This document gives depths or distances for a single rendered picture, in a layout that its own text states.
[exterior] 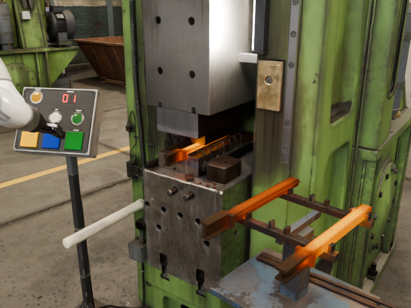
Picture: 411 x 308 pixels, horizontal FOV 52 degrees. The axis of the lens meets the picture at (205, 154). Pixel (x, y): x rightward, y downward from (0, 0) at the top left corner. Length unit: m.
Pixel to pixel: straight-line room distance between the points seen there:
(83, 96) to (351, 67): 1.10
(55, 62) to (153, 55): 5.24
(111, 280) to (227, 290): 1.43
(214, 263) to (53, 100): 0.95
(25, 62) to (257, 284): 5.48
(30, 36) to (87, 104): 4.68
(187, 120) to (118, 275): 1.37
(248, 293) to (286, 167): 0.50
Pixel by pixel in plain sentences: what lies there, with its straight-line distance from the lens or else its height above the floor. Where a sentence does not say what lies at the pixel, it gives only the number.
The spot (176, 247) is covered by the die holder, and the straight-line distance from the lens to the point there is 1.74.
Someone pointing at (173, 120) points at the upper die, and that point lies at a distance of 1.61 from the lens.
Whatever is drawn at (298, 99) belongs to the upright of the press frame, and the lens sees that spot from 1.49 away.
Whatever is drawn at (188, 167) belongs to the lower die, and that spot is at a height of 0.95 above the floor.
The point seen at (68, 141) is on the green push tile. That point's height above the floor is 1.01.
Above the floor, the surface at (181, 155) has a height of 1.00.
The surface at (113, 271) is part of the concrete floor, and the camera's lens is 2.72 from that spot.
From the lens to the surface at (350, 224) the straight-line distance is 1.14.
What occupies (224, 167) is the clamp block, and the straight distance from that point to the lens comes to 1.53.
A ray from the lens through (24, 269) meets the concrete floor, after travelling 2.91.
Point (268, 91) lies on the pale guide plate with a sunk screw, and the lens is 1.50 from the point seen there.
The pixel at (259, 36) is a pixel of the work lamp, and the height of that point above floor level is 1.43.
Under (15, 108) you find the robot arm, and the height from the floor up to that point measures 1.25.
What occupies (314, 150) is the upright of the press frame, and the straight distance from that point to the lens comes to 1.50.
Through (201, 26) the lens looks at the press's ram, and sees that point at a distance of 1.47.
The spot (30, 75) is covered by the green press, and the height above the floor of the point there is 0.60.
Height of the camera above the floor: 1.54
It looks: 20 degrees down
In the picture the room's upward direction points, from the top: straight up
